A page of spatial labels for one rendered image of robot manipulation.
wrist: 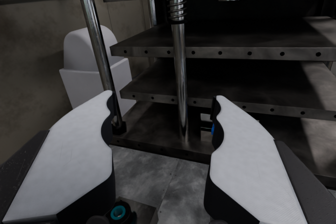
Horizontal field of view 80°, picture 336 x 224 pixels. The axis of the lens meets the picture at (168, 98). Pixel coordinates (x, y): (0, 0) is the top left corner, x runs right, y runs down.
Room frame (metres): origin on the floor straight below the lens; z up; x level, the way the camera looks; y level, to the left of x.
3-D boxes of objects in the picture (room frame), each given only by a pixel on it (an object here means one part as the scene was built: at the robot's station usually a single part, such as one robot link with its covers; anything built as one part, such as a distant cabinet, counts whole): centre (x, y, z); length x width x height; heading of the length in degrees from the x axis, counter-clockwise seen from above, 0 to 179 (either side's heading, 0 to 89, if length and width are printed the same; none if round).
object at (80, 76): (2.31, 0.82, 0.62); 0.67 x 0.55 x 1.24; 62
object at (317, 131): (1.12, -0.36, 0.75); 1.30 x 0.84 x 0.06; 67
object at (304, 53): (1.16, -0.38, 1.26); 1.10 x 0.74 x 0.05; 67
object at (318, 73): (1.16, -0.38, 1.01); 1.10 x 0.74 x 0.05; 67
